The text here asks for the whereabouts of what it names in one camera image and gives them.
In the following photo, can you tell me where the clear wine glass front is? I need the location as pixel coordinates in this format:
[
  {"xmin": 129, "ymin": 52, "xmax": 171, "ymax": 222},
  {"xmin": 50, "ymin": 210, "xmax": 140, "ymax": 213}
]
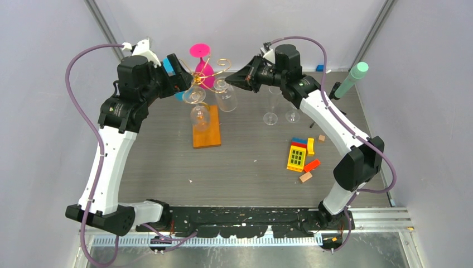
[{"xmin": 190, "ymin": 105, "xmax": 210, "ymax": 132}]

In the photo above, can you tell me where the yellow toy brick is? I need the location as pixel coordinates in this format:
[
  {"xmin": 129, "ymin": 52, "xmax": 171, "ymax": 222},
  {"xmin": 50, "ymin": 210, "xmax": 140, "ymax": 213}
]
[{"xmin": 307, "ymin": 138, "xmax": 315, "ymax": 157}]

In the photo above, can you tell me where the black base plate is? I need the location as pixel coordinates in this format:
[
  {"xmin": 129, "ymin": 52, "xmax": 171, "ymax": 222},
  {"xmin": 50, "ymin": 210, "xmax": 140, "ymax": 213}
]
[{"xmin": 136, "ymin": 206, "xmax": 354, "ymax": 238}]

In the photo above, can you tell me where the blue toy brick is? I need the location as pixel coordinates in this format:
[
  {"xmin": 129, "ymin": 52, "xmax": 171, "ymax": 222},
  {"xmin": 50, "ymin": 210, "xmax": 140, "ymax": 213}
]
[{"xmin": 291, "ymin": 137, "xmax": 307, "ymax": 146}]

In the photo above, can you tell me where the blue wine glass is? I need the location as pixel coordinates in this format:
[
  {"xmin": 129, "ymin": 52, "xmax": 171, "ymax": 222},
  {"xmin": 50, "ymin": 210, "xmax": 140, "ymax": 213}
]
[{"xmin": 162, "ymin": 58, "xmax": 184, "ymax": 102}]

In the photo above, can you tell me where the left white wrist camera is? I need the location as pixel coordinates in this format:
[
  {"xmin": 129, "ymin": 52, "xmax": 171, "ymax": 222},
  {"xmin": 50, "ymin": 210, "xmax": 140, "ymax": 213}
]
[{"xmin": 121, "ymin": 38, "xmax": 162, "ymax": 68}]

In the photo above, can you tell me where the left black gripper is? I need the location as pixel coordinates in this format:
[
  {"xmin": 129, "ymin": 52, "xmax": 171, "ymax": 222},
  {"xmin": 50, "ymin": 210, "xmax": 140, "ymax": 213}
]
[{"xmin": 141, "ymin": 54, "xmax": 192, "ymax": 106}]

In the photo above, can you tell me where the clear stemless wine glass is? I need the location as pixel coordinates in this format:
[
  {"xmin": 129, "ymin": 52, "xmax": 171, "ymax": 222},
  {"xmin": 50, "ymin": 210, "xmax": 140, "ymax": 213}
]
[{"xmin": 214, "ymin": 77, "xmax": 238, "ymax": 112}]

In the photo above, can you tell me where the clear tall wine glass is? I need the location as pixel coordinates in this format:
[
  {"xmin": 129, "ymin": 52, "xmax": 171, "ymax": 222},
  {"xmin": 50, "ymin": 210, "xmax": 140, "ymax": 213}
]
[{"xmin": 263, "ymin": 86, "xmax": 282, "ymax": 126}]

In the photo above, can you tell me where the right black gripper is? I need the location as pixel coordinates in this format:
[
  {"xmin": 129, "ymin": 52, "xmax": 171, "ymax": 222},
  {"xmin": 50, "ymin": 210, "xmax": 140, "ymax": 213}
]
[{"xmin": 226, "ymin": 54, "xmax": 286, "ymax": 94}]

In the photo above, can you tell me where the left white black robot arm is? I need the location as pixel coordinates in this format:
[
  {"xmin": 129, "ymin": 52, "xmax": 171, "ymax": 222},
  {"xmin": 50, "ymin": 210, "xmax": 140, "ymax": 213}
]
[{"xmin": 65, "ymin": 54, "xmax": 192, "ymax": 236}]

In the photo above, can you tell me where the pink wine glass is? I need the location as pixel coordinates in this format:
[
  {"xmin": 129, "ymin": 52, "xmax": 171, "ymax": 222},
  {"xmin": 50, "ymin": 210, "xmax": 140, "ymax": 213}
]
[{"xmin": 189, "ymin": 43, "xmax": 215, "ymax": 89}]

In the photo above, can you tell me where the orange toy block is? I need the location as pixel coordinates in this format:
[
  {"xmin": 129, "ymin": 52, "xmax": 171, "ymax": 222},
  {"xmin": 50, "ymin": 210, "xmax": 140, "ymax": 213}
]
[{"xmin": 303, "ymin": 159, "xmax": 321, "ymax": 173}]

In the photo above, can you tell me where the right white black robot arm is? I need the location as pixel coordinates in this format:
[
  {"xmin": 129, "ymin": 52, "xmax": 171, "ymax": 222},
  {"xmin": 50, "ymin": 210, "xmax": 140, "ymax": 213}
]
[{"xmin": 226, "ymin": 44, "xmax": 384, "ymax": 229}]

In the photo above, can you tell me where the gold wire wine glass rack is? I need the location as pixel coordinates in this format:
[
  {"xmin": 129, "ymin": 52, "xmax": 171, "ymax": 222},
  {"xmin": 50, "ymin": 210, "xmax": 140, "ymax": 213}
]
[{"xmin": 182, "ymin": 56, "xmax": 231, "ymax": 149}]

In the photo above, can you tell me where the tan wooden block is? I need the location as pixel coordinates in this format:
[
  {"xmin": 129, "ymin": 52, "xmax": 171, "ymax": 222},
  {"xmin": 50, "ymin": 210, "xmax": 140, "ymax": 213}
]
[{"xmin": 299, "ymin": 172, "xmax": 313, "ymax": 183}]

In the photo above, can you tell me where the mint green cylinder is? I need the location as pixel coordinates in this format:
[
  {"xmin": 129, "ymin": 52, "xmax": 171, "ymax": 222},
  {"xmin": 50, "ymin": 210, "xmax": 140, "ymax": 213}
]
[{"xmin": 333, "ymin": 61, "xmax": 369, "ymax": 99}]

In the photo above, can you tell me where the yellow toy block window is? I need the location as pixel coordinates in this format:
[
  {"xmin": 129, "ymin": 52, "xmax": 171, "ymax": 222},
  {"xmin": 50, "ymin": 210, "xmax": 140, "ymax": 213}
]
[{"xmin": 286, "ymin": 145, "xmax": 307, "ymax": 172}]

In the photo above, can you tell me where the black mini tripod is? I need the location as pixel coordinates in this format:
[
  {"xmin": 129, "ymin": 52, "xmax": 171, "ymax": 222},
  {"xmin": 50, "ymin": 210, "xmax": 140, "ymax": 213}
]
[{"xmin": 301, "ymin": 82, "xmax": 350, "ymax": 132}]

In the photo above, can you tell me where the red toy brick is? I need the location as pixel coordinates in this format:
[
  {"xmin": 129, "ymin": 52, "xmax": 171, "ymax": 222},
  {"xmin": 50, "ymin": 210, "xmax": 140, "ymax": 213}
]
[{"xmin": 291, "ymin": 142, "xmax": 307, "ymax": 149}]

